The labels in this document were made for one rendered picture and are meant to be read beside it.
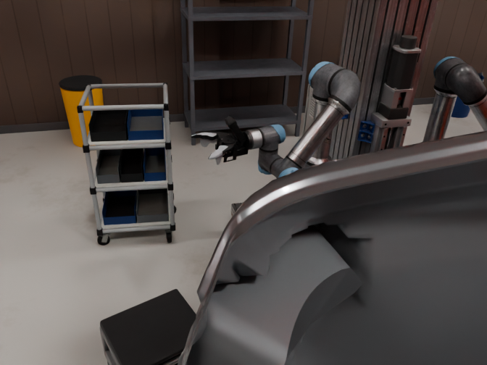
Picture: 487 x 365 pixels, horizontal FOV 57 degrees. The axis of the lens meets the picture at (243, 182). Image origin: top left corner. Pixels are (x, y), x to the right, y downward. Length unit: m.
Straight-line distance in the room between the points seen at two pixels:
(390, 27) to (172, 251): 1.95
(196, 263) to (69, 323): 0.82
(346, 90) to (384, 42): 0.30
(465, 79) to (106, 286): 2.19
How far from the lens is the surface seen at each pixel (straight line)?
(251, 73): 4.25
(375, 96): 1.94
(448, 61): 2.09
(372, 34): 1.85
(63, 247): 3.23
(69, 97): 4.30
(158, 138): 2.74
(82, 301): 2.81
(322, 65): 1.79
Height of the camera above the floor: 1.94
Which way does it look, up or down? 31 degrees down
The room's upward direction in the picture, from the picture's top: 2 degrees clockwise
